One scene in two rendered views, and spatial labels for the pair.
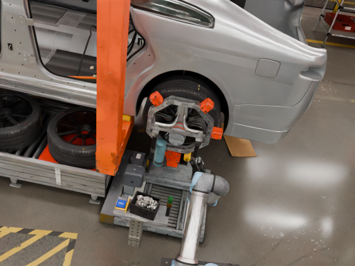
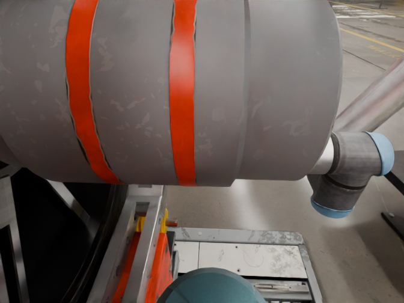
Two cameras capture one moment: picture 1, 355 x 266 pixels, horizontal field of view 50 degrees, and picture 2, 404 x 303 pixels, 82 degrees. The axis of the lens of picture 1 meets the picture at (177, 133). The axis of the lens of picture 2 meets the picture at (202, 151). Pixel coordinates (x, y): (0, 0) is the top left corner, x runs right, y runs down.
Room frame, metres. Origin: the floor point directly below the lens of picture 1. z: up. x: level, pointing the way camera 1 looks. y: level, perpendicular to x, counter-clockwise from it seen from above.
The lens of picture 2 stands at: (2.32, 0.16, 0.92)
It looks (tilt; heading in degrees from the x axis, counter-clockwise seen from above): 38 degrees down; 271
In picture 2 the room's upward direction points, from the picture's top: straight up
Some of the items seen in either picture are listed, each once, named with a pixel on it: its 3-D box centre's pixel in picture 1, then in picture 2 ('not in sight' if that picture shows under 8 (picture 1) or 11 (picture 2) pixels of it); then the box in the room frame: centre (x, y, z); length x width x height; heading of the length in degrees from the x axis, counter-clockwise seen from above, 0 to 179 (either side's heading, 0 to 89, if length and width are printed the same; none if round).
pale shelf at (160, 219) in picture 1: (142, 211); not in sight; (1.82, 0.16, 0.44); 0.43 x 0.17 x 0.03; 89
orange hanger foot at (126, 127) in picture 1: (119, 126); not in sight; (2.46, 0.50, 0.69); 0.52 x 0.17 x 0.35; 179
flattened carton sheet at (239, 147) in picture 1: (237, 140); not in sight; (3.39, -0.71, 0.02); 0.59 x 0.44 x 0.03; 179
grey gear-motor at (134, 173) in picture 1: (137, 170); not in sight; (2.40, 0.30, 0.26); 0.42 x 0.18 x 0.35; 179
